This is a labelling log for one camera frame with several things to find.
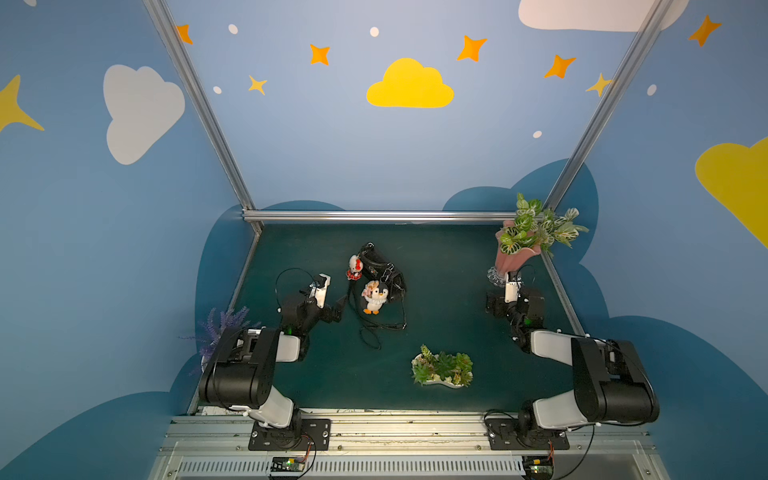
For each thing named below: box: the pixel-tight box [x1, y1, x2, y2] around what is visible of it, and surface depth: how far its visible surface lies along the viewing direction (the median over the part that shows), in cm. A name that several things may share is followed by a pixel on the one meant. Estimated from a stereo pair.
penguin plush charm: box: [361, 280, 389, 315], surface depth 93 cm
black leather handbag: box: [350, 242, 407, 316], surface depth 97 cm
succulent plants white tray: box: [411, 344, 474, 388], surface depth 82 cm
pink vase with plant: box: [495, 193, 589, 277], surface depth 87 cm
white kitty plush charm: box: [346, 254, 364, 281], surface depth 102 cm
